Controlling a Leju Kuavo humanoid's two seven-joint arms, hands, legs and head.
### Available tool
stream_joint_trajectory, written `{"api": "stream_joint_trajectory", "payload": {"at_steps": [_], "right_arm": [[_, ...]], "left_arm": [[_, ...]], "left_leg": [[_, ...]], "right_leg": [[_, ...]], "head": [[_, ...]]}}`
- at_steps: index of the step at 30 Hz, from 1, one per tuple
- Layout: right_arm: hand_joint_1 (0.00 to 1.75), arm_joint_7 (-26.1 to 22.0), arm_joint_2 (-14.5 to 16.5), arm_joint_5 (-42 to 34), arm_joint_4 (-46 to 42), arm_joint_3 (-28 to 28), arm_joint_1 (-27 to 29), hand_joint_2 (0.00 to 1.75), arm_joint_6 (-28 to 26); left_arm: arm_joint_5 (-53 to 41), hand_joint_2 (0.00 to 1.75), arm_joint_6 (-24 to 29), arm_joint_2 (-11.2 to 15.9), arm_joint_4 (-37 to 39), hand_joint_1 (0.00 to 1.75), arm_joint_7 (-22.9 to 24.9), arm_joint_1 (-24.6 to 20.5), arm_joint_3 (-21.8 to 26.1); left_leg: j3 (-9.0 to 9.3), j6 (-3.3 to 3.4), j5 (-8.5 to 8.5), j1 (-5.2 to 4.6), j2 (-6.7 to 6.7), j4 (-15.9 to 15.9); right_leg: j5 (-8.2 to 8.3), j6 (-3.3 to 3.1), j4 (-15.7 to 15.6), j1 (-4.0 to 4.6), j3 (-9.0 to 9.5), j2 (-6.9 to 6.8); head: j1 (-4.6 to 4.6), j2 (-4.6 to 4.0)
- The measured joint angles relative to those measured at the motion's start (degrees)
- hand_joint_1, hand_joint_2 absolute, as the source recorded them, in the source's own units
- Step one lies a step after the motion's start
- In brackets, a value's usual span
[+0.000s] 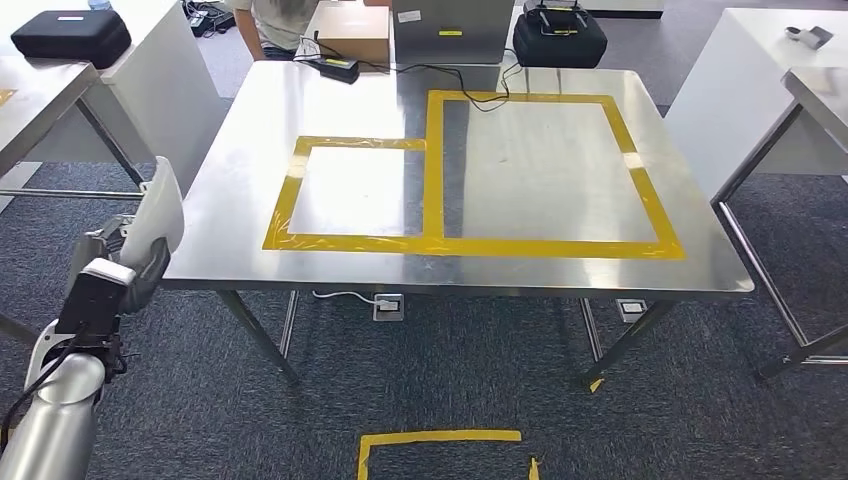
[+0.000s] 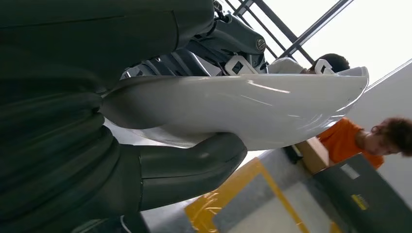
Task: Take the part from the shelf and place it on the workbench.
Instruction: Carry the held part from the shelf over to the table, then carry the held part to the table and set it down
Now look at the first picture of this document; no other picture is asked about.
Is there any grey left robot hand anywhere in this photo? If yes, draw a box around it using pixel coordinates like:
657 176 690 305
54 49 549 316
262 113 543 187
66 215 172 316

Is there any white plastic car part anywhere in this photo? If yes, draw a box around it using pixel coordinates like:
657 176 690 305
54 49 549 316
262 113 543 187
119 156 186 272

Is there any stainless steel workbench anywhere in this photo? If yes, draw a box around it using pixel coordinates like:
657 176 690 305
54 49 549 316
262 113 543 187
160 60 757 392

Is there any black hard case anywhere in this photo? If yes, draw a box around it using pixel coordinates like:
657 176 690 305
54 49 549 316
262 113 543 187
10 9 133 71

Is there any person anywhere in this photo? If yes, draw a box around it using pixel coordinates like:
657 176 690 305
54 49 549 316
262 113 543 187
225 0 321 62

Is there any floor socket box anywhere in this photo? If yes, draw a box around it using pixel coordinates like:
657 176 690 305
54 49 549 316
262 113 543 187
372 293 406 323
614 298 649 325

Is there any black power adapter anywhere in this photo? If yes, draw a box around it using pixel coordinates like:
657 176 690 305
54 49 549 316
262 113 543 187
319 56 362 85

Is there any cardboard box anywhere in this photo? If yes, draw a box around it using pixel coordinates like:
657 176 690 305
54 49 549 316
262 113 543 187
303 1 392 66

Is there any yellow floor tape square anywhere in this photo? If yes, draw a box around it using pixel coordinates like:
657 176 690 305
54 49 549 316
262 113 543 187
356 429 543 480

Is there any silver laptop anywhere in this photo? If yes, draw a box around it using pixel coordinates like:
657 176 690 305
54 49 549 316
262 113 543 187
392 0 517 66

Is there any black bag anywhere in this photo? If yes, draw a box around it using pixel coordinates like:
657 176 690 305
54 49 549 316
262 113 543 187
511 0 609 70

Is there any grey handheld device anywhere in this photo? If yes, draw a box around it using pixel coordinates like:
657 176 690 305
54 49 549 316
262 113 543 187
784 25 835 52

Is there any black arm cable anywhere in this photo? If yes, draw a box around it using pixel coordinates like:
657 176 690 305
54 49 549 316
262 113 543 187
0 331 87 452

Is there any steel frame table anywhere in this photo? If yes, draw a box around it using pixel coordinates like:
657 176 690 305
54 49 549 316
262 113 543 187
710 66 848 384
0 56 148 346

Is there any white cable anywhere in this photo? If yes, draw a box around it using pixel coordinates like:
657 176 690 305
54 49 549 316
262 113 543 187
311 289 382 308

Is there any tangle of black cables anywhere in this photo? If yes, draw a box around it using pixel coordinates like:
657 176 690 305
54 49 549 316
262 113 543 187
182 0 238 38

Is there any black laptop cable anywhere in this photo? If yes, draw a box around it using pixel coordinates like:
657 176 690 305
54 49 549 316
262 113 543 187
293 29 526 114

